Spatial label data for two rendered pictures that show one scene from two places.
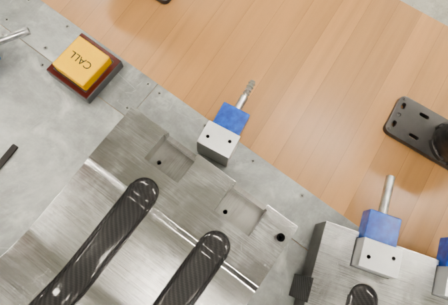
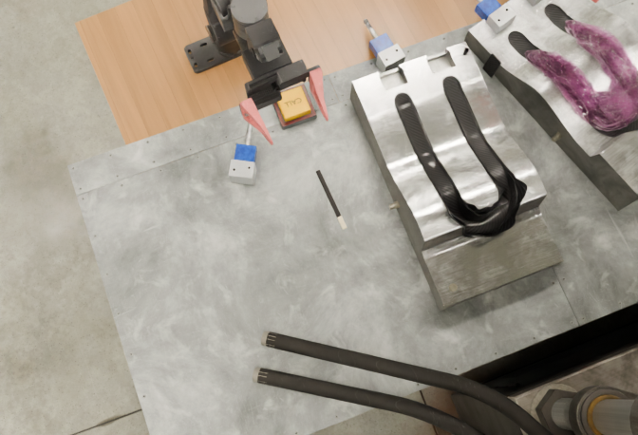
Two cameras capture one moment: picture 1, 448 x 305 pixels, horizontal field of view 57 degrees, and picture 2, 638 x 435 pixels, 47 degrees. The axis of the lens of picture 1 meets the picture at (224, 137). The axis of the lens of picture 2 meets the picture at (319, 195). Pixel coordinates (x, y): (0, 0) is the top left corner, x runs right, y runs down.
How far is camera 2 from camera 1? 1.12 m
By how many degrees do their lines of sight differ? 13
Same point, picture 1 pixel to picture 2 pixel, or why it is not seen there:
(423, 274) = (522, 3)
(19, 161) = (328, 173)
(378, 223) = (485, 6)
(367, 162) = not seen: outside the picture
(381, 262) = (504, 16)
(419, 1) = not seen: outside the picture
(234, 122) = (384, 43)
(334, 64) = not seen: outside the picture
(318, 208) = (456, 34)
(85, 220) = (399, 136)
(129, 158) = (380, 98)
